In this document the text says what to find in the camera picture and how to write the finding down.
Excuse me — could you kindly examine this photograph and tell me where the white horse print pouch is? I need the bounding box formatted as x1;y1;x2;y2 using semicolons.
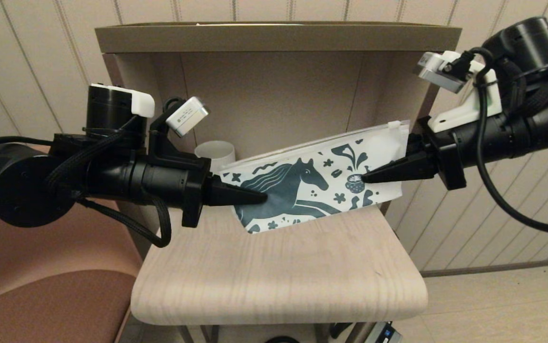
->
219;120;411;234

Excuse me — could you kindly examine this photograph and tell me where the white ribbed ceramic mug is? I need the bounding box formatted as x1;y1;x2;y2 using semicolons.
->
194;141;236;167

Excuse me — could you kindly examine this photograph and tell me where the beige wooden hutch desk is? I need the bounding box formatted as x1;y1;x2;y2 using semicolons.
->
95;21;462;343

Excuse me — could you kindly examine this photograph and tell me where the grey box with blue label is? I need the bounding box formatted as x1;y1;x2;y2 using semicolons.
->
364;320;403;343

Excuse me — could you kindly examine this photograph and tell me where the brown upholstered chair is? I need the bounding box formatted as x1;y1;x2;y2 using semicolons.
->
0;198;143;343

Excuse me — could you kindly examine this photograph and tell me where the thick black right camera cable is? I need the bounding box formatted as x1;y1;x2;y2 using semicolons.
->
464;48;548;236

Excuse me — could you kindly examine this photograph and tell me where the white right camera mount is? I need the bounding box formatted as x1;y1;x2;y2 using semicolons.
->
428;51;503;133

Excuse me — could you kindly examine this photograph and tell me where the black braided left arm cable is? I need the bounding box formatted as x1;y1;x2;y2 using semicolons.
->
76;195;172;248

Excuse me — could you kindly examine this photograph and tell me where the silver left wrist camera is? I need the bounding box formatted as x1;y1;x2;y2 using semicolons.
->
166;97;210;138

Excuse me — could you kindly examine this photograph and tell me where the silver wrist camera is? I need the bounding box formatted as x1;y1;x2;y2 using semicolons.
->
414;51;474;93
166;97;210;138

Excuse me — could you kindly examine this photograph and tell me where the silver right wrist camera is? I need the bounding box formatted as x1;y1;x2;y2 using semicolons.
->
414;51;474;93

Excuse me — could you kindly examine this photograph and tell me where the black left camera plug cable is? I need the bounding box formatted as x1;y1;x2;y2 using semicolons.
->
159;98;184;122

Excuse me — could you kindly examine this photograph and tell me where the brown wall baseboard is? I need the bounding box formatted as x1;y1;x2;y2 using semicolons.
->
419;256;548;278

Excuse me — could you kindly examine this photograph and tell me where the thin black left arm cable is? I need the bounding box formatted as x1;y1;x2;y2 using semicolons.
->
0;136;55;149

